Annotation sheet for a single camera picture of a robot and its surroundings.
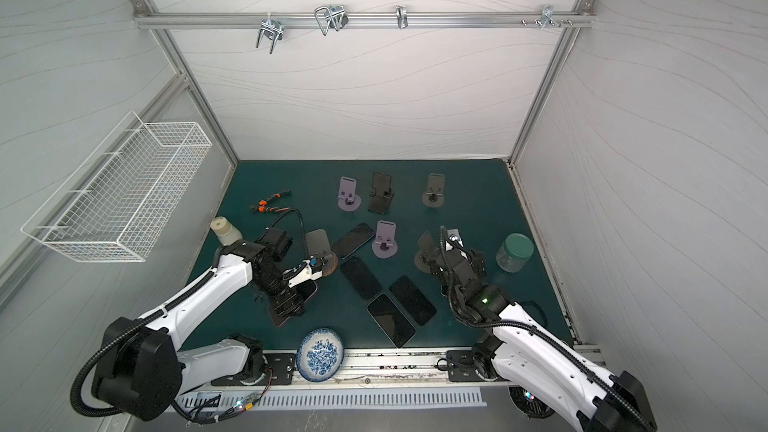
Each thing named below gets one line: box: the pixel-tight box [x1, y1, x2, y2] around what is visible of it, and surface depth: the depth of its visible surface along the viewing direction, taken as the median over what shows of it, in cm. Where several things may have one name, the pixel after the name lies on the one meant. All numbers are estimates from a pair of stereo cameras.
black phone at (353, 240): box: [331, 222, 375, 260], surface depth 100 cm
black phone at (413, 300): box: [389, 275, 437, 326], surface depth 88 cm
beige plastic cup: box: [210, 216, 243, 246], surface depth 92 cm
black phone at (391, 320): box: [366, 293, 417, 349], surface depth 84 cm
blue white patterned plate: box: [296, 328, 345, 383], surface depth 76 cm
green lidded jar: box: [496, 233, 534, 273], surface depth 88 cm
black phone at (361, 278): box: [340, 256, 382, 300], surface depth 92 cm
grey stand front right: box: [414, 230, 441, 273], surface depth 90 cm
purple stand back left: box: [337, 176, 362, 212], surface depth 105 cm
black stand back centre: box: [368, 172, 394, 215], surface depth 106 cm
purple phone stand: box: [372, 220, 399, 259], surface depth 92 cm
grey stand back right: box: [422, 173, 445, 208], surface depth 106 cm
